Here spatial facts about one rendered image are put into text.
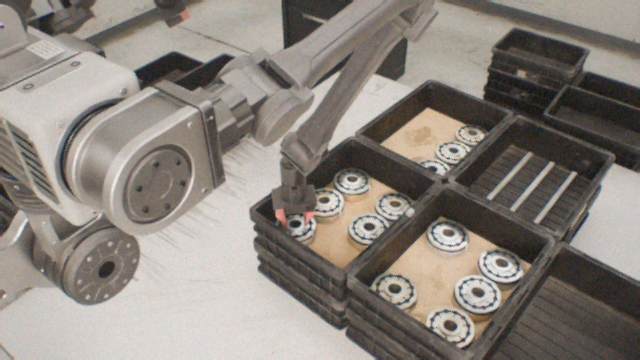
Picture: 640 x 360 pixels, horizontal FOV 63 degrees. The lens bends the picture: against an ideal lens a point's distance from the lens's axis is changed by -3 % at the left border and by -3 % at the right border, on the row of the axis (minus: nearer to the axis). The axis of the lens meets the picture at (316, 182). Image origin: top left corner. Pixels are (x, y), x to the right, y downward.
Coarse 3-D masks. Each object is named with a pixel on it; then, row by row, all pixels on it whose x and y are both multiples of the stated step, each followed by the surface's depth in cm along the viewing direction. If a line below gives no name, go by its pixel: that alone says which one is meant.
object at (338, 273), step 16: (368, 144) 146; (400, 160) 140; (432, 176) 136; (432, 192) 131; (256, 208) 128; (272, 224) 124; (288, 240) 120; (304, 256) 119; (320, 256) 116; (336, 272) 113
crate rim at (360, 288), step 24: (456, 192) 131; (408, 216) 125; (504, 216) 125; (384, 240) 120; (552, 240) 119; (360, 264) 115; (360, 288) 110; (504, 312) 105; (432, 336) 101; (480, 336) 101
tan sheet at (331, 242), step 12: (372, 180) 150; (372, 192) 146; (384, 192) 146; (348, 204) 143; (360, 204) 143; (372, 204) 143; (348, 216) 139; (324, 228) 136; (336, 228) 136; (324, 240) 133; (336, 240) 133; (324, 252) 130; (336, 252) 130; (348, 252) 130; (360, 252) 130; (336, 264) 127
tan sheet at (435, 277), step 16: (480, 240) 133; (416, 256) 129; (432, 256) 129; (464, 256) 129; (400, 272) 125; (416, 272) 125; (432, 272) 125; (448, 272) 125; (464, 272) 125; (432, 288) 122; (448, 288) 122; (512, 288) 121; (416, 304) 119; (432, 304) 119; (448, 304) 119
